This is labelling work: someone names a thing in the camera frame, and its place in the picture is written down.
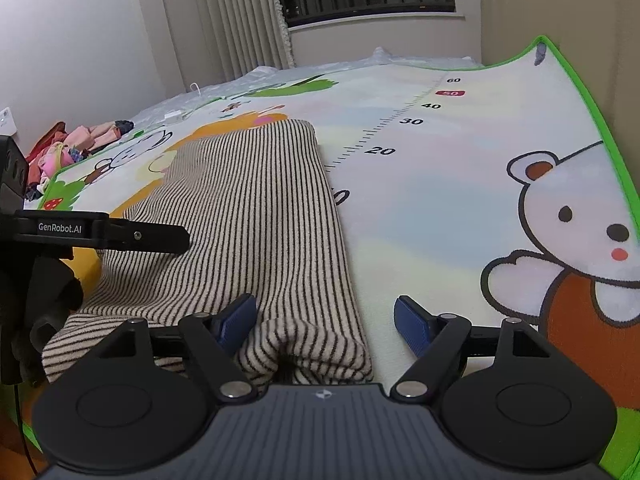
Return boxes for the beige striped knit garment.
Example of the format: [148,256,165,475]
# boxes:
[42,119,372,386]

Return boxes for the pink clothes pile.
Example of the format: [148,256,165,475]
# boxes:
[25,120,134,202]

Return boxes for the dark gloved left hand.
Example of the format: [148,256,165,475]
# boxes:
[14,258,84,385]

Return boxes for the cartoon animal play mat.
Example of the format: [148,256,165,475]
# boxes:
[1,37,639,479]

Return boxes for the beige pleated curtain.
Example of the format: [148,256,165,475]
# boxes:
[195,0,295,80]

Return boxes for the white charger cable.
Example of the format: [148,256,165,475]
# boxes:
[162,81,206,124]

